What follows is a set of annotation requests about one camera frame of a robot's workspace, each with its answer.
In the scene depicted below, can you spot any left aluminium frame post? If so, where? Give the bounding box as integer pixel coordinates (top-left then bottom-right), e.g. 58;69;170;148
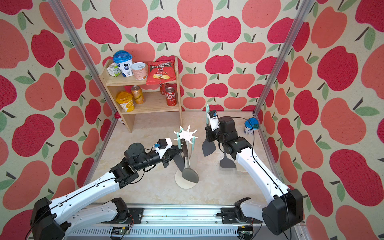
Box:
48;0;117;113

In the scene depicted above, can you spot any circuit board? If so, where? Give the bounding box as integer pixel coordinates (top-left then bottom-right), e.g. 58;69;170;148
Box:
237;226;254;240
111;227;131;237

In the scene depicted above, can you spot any right circuit board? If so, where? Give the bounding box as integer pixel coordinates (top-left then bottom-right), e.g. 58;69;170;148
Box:
237;226;254;240

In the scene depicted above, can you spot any pink cup foil lid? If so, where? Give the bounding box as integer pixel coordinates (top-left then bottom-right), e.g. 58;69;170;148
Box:
131;62;148;81

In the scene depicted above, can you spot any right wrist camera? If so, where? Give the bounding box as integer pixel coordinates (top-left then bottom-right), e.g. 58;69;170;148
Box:
207;110;220;131

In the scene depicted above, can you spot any red cola can back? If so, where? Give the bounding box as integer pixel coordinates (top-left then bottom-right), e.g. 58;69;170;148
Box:
159;83;168;95

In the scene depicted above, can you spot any grey spatula mint handle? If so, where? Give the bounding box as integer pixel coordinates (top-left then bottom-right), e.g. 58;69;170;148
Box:
220;153;237;169

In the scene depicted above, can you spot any red cola can front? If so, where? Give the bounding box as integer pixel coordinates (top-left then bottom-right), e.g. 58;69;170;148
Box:
165;87;177;107

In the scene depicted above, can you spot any left circuit board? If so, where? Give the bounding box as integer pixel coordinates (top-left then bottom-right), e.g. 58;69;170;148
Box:
111;227;131;237

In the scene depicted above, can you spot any wooden two-tier shelf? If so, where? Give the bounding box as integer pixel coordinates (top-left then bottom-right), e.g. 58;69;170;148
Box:
99;57;184;133

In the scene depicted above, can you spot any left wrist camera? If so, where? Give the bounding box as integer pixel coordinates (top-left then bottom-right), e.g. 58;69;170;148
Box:
154;138;173;159

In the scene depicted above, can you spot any blue lid yogurt tub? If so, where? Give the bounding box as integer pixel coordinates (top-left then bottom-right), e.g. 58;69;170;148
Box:
113;50;134;77

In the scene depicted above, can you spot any red chips bag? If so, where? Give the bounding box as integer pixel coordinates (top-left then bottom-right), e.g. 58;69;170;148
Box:
146;60;177;85

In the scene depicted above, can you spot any aluminium frame post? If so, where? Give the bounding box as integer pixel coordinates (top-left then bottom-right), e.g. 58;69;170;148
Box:
48;0;117;113
253;0;315;118

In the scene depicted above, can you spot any red white cup behind shelf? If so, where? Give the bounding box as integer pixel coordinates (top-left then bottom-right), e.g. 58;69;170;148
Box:
114;112;125;125

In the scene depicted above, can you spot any small green white carton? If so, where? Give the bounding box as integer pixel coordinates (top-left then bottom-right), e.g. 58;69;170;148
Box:
107;62;122;77

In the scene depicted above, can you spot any red cola can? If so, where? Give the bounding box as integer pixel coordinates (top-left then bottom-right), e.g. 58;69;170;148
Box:
159;83;168;95
165;87;177;107

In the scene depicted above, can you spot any grey slotted turner mint handle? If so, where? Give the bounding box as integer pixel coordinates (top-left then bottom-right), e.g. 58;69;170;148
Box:
201;104;217;157

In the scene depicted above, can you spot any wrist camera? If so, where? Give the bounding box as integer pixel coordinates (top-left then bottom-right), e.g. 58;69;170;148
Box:
207;110;220;131
154;138;173;159

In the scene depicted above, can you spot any white utensil rack stand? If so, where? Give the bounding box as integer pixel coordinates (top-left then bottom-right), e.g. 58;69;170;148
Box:
174;126;199;190

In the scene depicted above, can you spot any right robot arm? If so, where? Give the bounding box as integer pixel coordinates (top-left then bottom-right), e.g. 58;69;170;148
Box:
205;111;304;236

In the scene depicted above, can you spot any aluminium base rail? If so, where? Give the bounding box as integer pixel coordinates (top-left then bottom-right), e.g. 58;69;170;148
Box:
66;205;310;240

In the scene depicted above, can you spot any yellow mango cup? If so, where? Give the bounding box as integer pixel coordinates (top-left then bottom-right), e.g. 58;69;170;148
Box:
116;92;135;113

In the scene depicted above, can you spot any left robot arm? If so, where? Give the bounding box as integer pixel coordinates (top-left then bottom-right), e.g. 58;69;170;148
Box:
26;139;188;240

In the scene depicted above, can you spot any right aluminium frame post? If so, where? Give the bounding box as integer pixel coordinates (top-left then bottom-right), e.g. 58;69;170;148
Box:
253;0;315;118

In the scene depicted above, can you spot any grey spoon dark handle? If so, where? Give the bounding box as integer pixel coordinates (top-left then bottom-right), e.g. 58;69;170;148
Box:
181;139;199;183

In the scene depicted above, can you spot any blue lid yogurt cup floor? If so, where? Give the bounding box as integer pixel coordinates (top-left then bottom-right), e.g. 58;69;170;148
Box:
244;118;260;135

